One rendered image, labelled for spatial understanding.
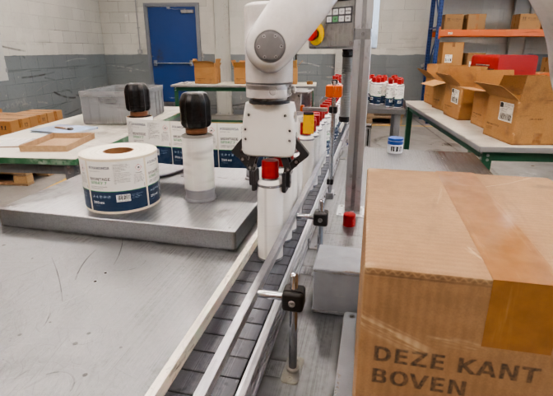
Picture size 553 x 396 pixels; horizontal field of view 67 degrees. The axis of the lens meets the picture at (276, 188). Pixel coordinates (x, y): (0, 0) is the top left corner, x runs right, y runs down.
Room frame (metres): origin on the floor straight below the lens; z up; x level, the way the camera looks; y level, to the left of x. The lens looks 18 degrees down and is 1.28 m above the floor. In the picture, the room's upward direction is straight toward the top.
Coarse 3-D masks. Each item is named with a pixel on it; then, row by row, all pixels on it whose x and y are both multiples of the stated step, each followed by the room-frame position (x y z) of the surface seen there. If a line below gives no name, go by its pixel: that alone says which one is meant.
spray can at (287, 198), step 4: (280, 160) 0.84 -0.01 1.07; (280, 164) 0.84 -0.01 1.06; (280, 168) 0.84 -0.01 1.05; (280, 172) 0.83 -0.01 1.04; (292, 172) 0.84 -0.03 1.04; (280, 176) 0.83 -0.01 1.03; (292, 176) 0.85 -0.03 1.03; (292, 180) 0.85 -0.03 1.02; (292, 184) 0.85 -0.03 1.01; (288, 188) 0.83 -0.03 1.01; (292, 188) 0.85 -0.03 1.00; (288, 192) 0.83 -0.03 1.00; (284, 196) 0.83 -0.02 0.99; (288, 196) 0.83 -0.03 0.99; (284, 200) 0.83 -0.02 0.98; (288, 200) 0.83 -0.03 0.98; (284, 204) 0.83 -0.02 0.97; (288, 204) 0.83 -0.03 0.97; (284, 208) 0.83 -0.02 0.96; (288, 208) 0.83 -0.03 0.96; (284, 212) 0.83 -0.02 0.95; (288, 212) 0.83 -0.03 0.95; (284, 216) 0.83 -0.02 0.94; (288, 216) 0.83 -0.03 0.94; (284, 220) 0.83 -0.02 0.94; (284, 224) 0.83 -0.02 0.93; (288, 236) 0.83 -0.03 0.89; (288, 240) 0.83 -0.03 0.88
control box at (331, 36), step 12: (348, 0) 1.14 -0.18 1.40; (324, 24) 1.20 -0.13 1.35; (336, 24) 1.17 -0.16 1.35; (348, 24) 1.14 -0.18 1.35; (324, 36) 1.20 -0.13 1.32; (336, 36) 1.17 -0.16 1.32; (348, 36) 1.14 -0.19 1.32; (372, 36) 1.17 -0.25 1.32; (312, 48) 1.24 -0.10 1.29; (324, 48) 1.21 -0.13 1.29; (336, 48) 1.18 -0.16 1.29; (348, 48) 1.15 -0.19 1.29; (372, 48) 1.18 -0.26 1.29
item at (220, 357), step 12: (324, 156) 1.29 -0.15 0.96; (312, 180) 1.03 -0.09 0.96; (300, 204) 0.86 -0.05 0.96; (288, 228) 0.72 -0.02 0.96; (276, 240) 0.67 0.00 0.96; (276, 252) 0.63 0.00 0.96; (264, 264) 0.58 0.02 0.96; (264, 276) 0.55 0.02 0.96; (252, 288) 0.51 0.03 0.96; (252, 300) 0.48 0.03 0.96; (240, 312) 0.46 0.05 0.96; (240, 324) 0.43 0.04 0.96; (228, 336) 0.41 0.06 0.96; (228, 348) 0.39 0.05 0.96; (216, 360) 0.37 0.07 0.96; (216, 372) 0.35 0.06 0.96; (204, 384) 0.34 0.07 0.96
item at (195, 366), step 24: (336, 144) 1.83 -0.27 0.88; (312, 192) 1.17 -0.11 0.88; (288, 264) 0.74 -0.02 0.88; (240, 288) 0.65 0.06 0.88; (264, 288) 0.65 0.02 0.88; (216, 312) 0.57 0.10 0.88; (264, 312) 0.57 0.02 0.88; (216, 336) 0.52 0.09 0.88; (240, 336) 0.52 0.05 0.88; (192, 360) 0.47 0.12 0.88; (240, 360) 0.47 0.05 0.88; (192, 384) 0.42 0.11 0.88; (216, 384) 0.42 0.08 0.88
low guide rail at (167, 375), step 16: (256, 240) 0.78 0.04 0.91; (240, 256) 0.70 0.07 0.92; (240, 272) 0.68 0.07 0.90; (224, 288) 0.59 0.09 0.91; (208, 304) 0.55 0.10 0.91; (208, 320) 0.52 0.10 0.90; (192, 336) 0.47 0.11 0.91; (176, 352) 0.44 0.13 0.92; (176, 368) 0.42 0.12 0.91; (160, 384) 0.38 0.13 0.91
